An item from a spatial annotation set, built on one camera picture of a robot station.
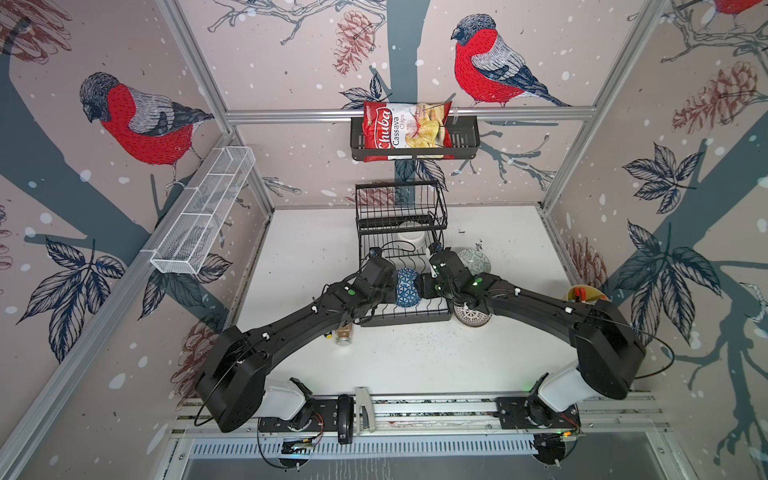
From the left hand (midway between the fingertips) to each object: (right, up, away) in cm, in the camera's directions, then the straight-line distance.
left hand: (391, 285), depth 83 cm
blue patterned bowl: (+5, -3, +5) cm, 8 cm away
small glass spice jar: (-14, -15, +2) cm, 21 cm away
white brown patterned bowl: (+24, -11, +5) cm, 27 cm away
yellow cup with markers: (+54, -2, -2) cm, 54 cm away
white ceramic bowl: (+7, +12, +18) cm, 23 cm away
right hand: (+8, -1, +4) cm, 9 cm away
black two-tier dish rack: (-4, +22, +12) cm, 26 cm away
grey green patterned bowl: (+28, +5, +15) cm, 33 cm away
